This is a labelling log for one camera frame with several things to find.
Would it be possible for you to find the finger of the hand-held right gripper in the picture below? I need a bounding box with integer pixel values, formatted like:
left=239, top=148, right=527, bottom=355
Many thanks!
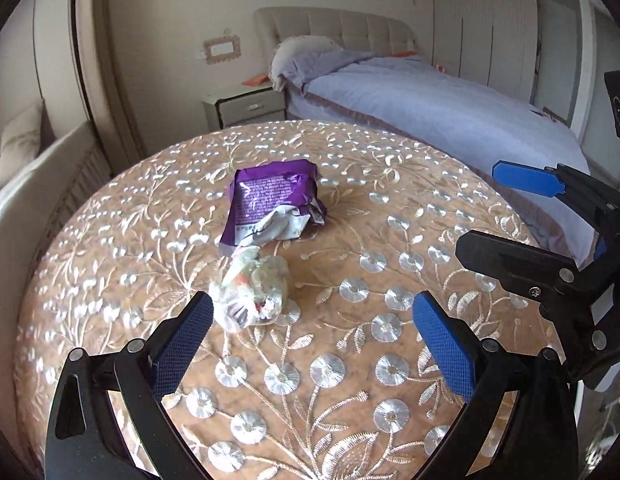
left=455, top=230, right=620, bottom=392
left=492, top=159, right=620, bottom=242

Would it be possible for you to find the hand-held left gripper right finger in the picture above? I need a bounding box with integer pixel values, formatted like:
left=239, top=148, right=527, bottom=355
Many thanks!
left=412, top=290, right=581, bottom=480

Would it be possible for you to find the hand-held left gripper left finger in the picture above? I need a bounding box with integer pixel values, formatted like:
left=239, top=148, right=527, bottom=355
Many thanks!
left=44, top=291, right=215, bottom=480

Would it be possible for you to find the white plastic wrapper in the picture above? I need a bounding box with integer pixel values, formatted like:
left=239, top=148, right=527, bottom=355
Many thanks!
left=209, top=246, right=289, bottom=332

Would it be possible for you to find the purple snack packet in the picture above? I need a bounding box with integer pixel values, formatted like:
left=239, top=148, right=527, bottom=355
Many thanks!
left=220, top=159, right=329, bottom=256

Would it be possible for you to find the white door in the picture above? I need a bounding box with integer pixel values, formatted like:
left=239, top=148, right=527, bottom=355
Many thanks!
left=535, top=0, right=582, bottom=127

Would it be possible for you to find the grey-blue duvet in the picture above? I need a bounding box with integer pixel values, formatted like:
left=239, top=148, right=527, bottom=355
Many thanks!
left=270, top=50, right=592, bottom=198

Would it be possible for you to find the round table with embroidered tablecloth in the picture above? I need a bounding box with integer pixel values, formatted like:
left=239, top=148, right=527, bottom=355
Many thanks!
left=14, top=120, right=556, bottom=480

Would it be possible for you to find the beige wardrobe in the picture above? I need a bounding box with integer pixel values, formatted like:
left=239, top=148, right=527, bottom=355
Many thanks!
left=432, top=0, right=539, bottom=97

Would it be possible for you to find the beige upholstered bed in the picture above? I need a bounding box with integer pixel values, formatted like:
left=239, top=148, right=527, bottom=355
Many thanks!
left=254, top=6, right=593, bottom=267

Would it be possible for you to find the beige nightstand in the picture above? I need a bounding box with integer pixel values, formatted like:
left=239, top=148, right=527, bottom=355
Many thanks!
left=202, top=82, right=289, bottom=130

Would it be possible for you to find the grey ruffled pillow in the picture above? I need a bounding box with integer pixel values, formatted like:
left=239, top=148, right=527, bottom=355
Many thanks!
left=270, top=36, right=343, bottom=92

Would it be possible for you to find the beige square cushion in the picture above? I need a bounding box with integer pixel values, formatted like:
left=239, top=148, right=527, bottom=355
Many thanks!
left=0, top=102, right=46, bottom=187

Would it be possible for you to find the framed wall switch panel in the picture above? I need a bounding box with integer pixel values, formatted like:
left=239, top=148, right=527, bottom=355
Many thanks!
left=205, top=35, right=241, bottom=65

